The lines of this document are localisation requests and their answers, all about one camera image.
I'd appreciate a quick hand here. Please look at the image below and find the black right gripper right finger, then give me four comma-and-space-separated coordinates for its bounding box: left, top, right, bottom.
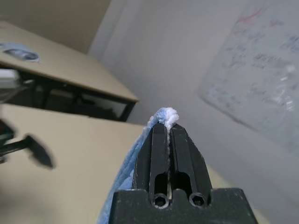
169, 123, 212, 206

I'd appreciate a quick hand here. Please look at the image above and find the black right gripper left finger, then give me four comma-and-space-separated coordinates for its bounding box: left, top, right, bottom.
132, 123, 170, 206

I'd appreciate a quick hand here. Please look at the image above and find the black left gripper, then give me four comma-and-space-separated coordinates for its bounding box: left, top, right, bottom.
0, 119, 54, 168

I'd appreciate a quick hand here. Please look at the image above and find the light blue terry towel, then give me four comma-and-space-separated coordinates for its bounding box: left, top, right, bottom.
97, 106, 180, 224

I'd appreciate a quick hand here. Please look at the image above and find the crumpled blue cloth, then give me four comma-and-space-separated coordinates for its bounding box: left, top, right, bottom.
0, 42, 42, 64

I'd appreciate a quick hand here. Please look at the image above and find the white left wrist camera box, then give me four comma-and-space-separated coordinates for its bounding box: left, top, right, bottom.
0, 69, 21, 89

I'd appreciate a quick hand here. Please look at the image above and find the beige side table black frame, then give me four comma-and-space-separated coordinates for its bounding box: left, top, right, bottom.
0, 21, 140, 122

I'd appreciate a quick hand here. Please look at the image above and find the white wall whiteboard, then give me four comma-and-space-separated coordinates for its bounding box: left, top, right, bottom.
196, 0, 299, 152

